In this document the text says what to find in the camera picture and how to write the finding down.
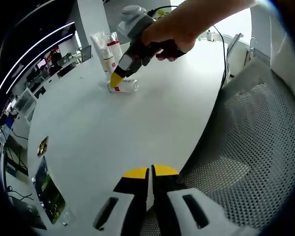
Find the gold foil packet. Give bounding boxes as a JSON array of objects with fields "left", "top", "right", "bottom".
[{"left": 36, "top": 136, "right": 49, "bottom": 156}]

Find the red-collar skincare spray bottle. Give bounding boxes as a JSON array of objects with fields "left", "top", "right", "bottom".
[{"left": 105, "top": 31, "right": 125, "bottom": 67}]

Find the green and black packet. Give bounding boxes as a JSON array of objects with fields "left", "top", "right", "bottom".
[{"left": 34, "top": 156, "right": 66, "bottom": 225}]

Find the dark office chair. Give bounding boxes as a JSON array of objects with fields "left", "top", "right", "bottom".
[{"left": 80, "top": 45, "right": 92, "bottom": 64}]

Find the white wire cabinet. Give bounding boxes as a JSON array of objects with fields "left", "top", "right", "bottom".
[{"left": 14, "top": 88, "right": 37, "bottom": 121}]

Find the white skincare tube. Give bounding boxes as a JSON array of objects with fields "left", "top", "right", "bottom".
[{"left": 90, "top": 31, "right": 114, "bottom": 72}]

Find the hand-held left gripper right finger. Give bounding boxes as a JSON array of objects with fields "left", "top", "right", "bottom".
[{"left": 151, "top": 164, "right": 260, "bottom": 236}]

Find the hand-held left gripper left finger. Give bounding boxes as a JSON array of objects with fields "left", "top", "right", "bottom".
[{"left": 91, "top": 167, "right": 150, "bottom": 232}]

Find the grey mesh office chair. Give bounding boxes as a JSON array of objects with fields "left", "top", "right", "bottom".
[{"left": 179, "top": 56, "right": 295, "bottom": 236}]

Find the green potted plant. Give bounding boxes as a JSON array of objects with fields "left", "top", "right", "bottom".
[{"left": 157, "top": 9, "right": 170, "bottom": 20}]

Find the person's right hand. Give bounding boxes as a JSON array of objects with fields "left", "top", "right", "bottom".
[{"left": 142, "top": 21, "right": 196, "bottom": 62}]

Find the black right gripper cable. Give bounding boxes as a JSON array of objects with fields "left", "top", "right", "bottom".
[{"left": 212, "top": 24, "right": 231, "bottom": 84}]

